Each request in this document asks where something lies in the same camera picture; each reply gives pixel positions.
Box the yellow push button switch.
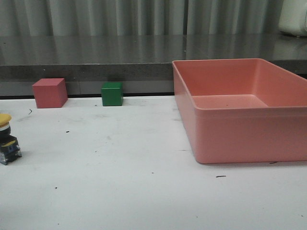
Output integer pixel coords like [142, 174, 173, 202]
[0, 114, 22, 165]

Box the green cube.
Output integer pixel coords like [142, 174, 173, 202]
[101, 82, 123, 106]

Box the dark grey counter shelf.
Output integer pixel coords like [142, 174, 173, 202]
[0, 34, 307, 99]

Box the pink plastic bin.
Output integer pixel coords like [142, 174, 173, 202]
[172, 58, 307, 164]

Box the pink cube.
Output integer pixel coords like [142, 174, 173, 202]
[32, 78, 68, 109]

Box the grey curtain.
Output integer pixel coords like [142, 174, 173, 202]
[0, 0, 283, 36]

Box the white appliance in background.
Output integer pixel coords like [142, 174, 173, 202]
[278, 0, 307, 37]

